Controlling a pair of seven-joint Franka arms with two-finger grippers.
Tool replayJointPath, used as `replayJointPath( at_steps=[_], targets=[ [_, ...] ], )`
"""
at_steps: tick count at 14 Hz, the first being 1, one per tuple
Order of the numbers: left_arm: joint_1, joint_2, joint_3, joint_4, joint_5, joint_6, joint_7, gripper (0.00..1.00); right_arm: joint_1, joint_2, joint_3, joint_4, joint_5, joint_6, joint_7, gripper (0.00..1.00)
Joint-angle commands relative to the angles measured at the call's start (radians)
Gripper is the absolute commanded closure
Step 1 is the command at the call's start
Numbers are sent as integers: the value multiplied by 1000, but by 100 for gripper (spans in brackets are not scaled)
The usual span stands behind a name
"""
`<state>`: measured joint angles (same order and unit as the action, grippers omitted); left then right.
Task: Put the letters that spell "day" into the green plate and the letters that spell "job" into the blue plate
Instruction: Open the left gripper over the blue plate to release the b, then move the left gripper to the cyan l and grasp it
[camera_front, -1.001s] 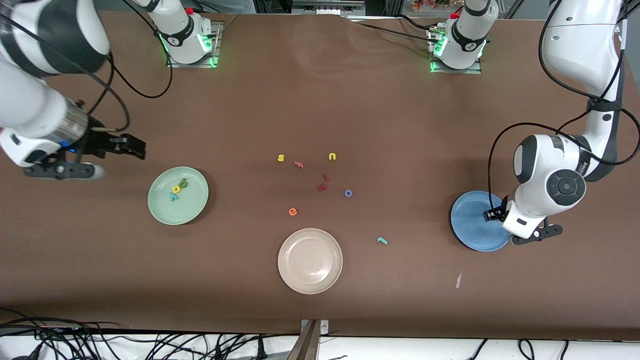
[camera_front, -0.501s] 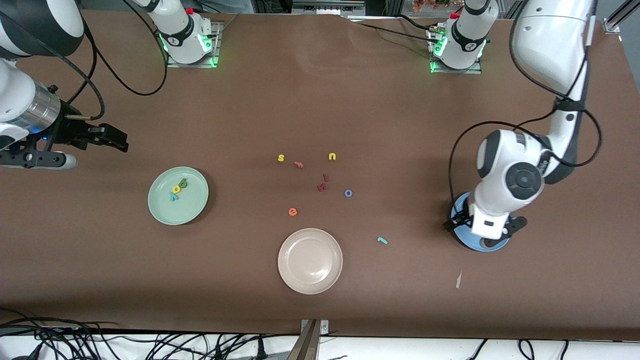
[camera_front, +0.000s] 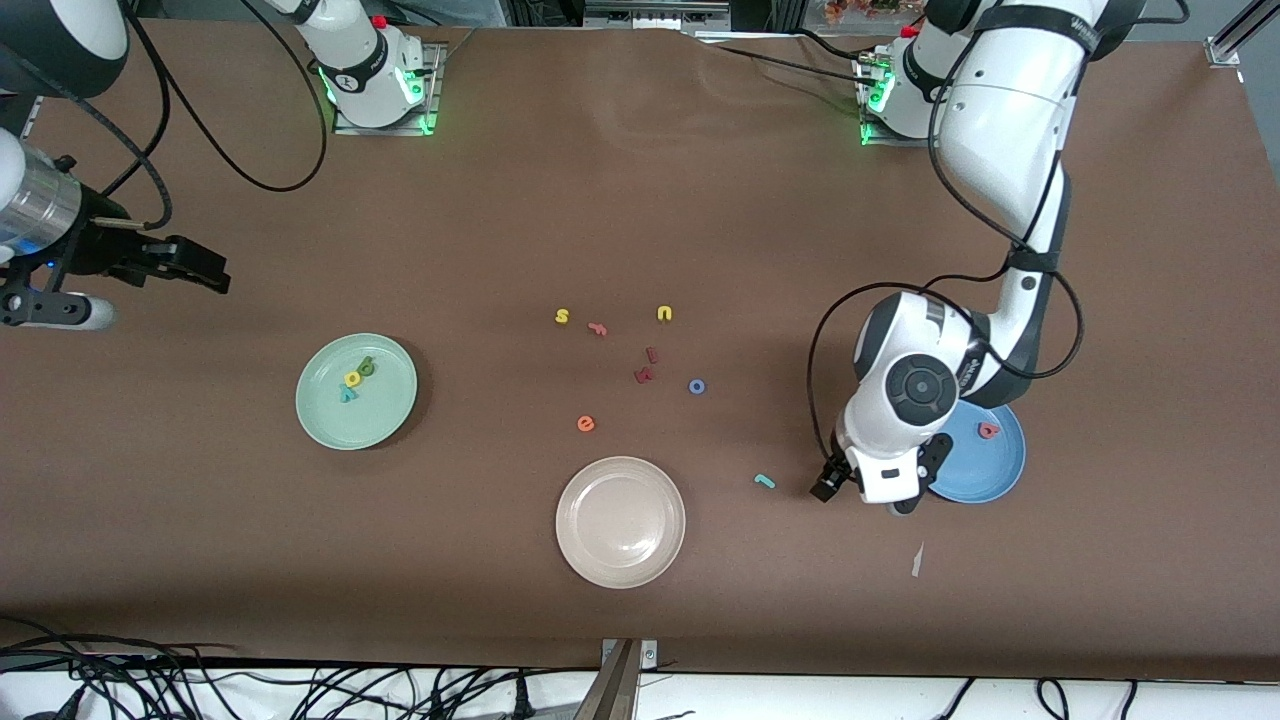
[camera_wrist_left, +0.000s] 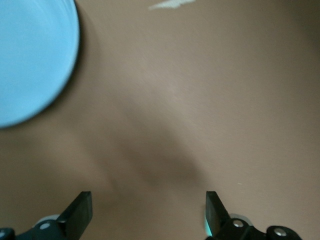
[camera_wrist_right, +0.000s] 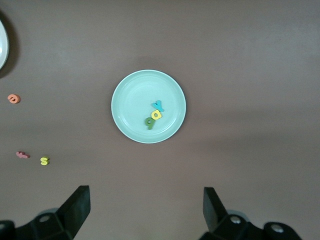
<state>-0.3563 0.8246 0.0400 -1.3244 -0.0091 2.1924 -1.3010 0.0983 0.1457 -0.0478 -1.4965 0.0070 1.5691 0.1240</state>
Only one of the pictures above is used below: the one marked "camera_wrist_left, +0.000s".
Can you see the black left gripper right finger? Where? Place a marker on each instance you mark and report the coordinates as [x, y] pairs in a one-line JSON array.
[[218, 220]]

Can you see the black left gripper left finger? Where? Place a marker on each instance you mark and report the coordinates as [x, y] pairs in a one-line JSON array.
[[77, 215]]

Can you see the teal foam letter l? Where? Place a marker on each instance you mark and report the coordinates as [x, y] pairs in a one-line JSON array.
[[206, 226]]

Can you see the blue plate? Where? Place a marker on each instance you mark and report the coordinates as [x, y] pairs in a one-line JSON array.
[[32, 57]]

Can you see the white tape scrap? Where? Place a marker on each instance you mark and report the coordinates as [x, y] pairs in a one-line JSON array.
[[170, 3]]

